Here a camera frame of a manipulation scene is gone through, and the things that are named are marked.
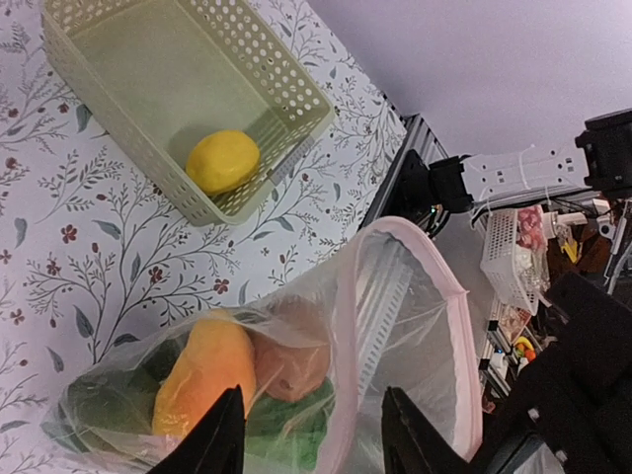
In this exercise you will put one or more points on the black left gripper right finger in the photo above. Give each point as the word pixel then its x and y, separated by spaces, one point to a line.
pixel 411 444

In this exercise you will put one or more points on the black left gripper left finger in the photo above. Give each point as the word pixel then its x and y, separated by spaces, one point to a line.
pixel 215 445

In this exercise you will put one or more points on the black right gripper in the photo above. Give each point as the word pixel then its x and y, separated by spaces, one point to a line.
pixel 575 397

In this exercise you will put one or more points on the green white toy bok choy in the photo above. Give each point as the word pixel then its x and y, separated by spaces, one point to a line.
pixel 290 433

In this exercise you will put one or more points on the orange yellow toy mango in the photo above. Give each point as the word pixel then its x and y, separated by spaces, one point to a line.
pixel 218 356

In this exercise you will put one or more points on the green yellow toy avocado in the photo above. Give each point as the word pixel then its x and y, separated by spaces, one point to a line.
pixel 121 400

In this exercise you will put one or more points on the clear pink zip top bag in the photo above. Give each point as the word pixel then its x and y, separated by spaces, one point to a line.
pixel 430 354

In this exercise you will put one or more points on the brown toy potato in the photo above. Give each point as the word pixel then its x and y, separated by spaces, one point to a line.
pixel 290 373

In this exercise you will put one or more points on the yellow toy lemon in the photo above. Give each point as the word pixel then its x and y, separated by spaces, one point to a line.
pixel 223 161

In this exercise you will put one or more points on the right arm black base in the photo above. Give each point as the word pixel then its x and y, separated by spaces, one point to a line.
pixel 426 195

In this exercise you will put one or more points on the white perforated background basket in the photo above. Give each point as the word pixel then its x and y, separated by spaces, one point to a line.
pixel 518 275

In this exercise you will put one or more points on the white power strip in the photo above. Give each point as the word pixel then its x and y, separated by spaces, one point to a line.
pixel 535 168

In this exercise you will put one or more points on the floral patterned table mat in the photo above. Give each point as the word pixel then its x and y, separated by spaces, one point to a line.
pixel 92 253

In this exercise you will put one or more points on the beige perforated plastic basket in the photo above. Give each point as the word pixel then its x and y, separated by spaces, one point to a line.
pixel 159 76

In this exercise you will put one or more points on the front aluminium rail frame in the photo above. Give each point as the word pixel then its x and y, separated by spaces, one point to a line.
pixel 384 279

